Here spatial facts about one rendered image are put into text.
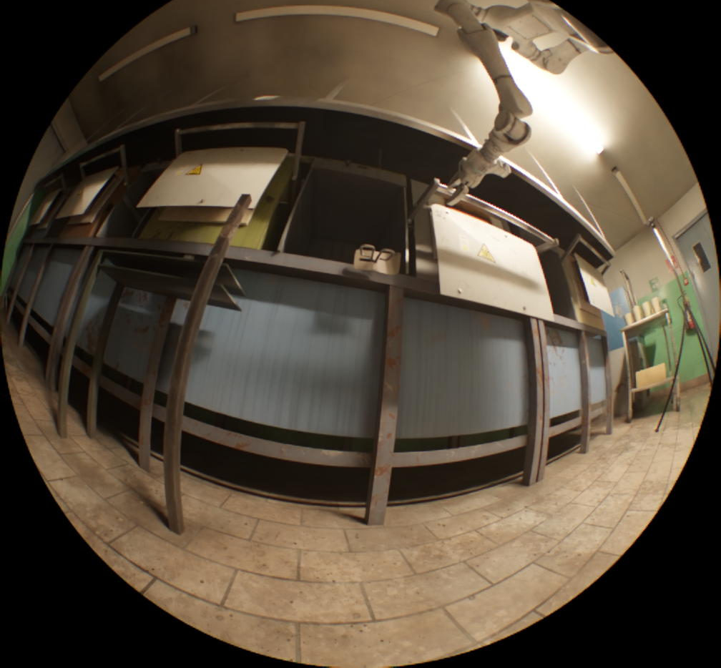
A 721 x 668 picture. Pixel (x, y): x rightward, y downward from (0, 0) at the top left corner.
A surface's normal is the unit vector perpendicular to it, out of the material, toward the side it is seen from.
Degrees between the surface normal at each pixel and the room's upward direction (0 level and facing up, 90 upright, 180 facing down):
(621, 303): 90
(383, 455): 90
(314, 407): 90
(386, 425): 90
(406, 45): 180
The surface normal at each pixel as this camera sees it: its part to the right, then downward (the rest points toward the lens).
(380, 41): -0.10, 0.92
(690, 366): -0.98, -0.16
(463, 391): 0.19, -0.36
